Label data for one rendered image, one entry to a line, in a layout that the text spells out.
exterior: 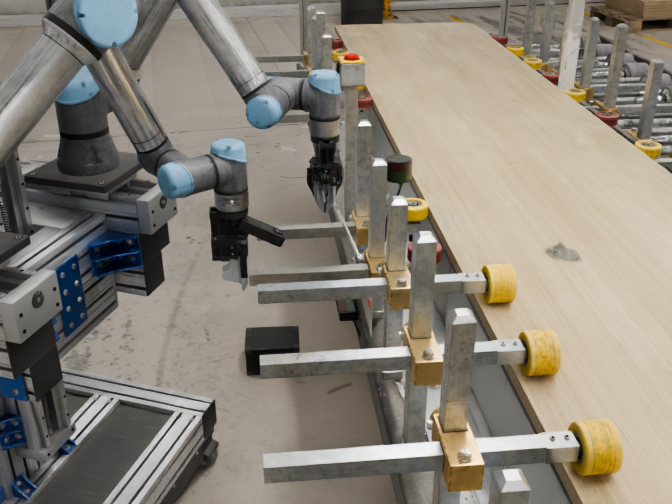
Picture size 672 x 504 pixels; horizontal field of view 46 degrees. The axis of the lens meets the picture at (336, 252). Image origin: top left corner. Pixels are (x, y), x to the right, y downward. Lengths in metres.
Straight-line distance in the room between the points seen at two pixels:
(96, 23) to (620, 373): 1.11
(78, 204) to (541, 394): 1.20
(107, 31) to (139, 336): 1.96
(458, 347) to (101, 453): 1.48
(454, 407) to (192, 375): 1.92
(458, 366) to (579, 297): 0.64
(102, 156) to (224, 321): 1.45
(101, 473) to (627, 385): 1.45
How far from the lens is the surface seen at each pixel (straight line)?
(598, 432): 1.24
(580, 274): 1.82
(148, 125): 1.72
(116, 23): 1.47
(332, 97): 1.87
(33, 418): 2.15
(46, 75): 1.47
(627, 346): 1.59
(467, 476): 1.17
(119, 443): 2.41
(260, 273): 1.83
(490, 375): 1.73
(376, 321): 1.95
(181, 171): 1.65
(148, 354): 3.14
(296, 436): 2.68
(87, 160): 1.98
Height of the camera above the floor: 1.74
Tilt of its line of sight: 27 degrees down
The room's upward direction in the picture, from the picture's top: straight up
